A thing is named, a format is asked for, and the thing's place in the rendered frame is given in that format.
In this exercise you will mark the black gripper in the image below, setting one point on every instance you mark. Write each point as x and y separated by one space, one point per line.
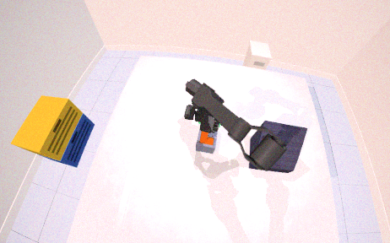
190 112

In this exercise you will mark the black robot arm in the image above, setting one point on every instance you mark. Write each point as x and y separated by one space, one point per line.
204 98

